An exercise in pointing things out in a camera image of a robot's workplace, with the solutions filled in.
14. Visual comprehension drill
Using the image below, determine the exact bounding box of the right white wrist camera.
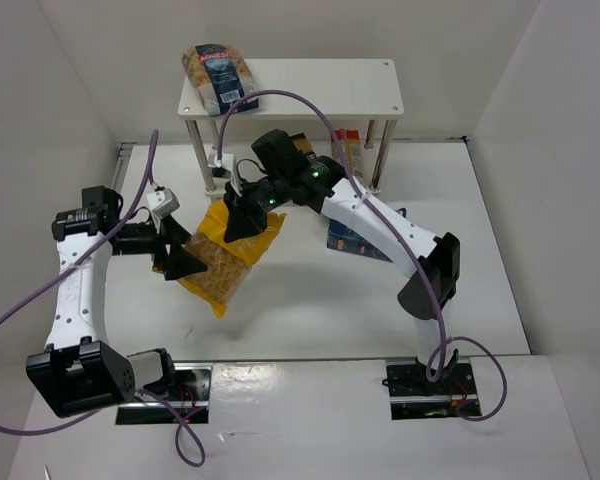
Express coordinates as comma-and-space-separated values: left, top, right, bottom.
207, 150, 241, 192

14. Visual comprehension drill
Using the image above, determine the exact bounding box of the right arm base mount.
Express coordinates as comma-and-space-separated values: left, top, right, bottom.
382, 360, 482, 421

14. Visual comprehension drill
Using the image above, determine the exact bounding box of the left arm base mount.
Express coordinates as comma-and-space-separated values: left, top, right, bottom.
115, 362, 213, 426

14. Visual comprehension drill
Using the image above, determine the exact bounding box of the yellow spaghetti pack blue label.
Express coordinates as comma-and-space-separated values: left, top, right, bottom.
291, 133, 314, 156

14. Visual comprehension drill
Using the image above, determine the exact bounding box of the yellow macaroni bag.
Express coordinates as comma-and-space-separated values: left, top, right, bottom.
178, 201, 286, 318

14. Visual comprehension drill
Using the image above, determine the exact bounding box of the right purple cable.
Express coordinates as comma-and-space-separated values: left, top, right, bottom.
217, 89, 509, 424

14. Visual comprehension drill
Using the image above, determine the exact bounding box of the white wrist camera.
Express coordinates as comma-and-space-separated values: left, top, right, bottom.
146, 187, 180, 220
207, 150, 241, 192

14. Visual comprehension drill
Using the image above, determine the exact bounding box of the blue Barilla pasta box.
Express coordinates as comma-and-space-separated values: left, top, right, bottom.
326, 219, 390, 261

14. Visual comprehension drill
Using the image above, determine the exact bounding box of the blue clear pasta bag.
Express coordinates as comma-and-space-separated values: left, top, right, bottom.
181, 44, 258, 117

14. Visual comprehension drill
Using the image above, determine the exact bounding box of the purple cable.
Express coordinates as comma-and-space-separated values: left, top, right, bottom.
217, 89, 509, 424
0, 130, 206, 467

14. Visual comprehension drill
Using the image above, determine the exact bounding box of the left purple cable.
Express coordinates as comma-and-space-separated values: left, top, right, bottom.
0, 130, 206, 467

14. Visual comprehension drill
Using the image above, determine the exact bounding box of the white two-tier shelf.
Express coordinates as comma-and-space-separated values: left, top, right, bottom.
177, 59, 404, 198

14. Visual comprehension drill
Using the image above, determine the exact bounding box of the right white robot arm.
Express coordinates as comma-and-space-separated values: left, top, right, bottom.
223, 130, 460, 383

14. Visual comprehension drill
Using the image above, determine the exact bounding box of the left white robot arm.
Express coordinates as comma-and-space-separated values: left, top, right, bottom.
26, 186, 207, 418

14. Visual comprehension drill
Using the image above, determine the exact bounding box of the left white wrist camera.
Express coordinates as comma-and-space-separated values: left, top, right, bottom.
146, 187, 180, 220

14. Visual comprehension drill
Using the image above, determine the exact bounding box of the red spaghetti pack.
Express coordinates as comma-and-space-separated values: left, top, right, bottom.
330, 129, 367, 185

